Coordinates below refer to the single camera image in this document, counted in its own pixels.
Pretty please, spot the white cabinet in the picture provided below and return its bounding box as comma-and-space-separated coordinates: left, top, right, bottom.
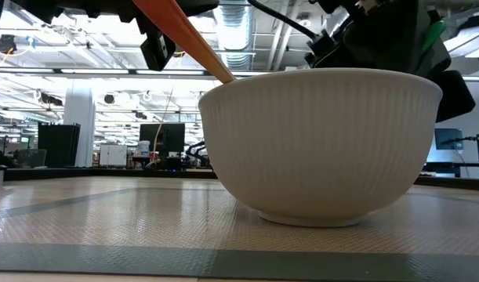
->
99, 143, 128, 168

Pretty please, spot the wall-side grey monitor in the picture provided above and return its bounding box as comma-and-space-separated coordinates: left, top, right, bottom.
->
434, 128, 464, 151

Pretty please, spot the silver ventilation duct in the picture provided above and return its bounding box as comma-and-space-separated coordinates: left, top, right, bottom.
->
213, 0, 252, 72

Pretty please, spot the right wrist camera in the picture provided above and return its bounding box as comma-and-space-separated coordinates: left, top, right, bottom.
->
304, 29, 344, 69

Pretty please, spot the black background monitor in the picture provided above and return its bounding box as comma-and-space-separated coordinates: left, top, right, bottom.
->
139, 123, 186, 158

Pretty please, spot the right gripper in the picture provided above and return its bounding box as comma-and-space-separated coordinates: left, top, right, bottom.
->
309, 0, 452, 78

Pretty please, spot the clear plastic bin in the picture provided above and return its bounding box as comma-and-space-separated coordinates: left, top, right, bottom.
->
13, 148, 48, 168

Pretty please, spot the black cabinet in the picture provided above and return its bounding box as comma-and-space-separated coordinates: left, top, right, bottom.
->
38, 123, 82, 168

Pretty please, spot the white building column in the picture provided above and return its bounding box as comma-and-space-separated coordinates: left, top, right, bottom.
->
64, 84, 96, 168

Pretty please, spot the black ceiling box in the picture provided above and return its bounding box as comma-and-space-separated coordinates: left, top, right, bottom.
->
0, 34, 18, 54

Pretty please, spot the black camera cable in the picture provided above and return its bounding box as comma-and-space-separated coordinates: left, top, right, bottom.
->
246, 0, 319, 41

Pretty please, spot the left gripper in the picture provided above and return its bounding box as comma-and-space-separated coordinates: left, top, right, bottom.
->
9, 0, 220, 73

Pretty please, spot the translucent baking mat, dark border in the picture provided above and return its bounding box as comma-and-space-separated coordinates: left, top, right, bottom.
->
0, 186, 479, 280

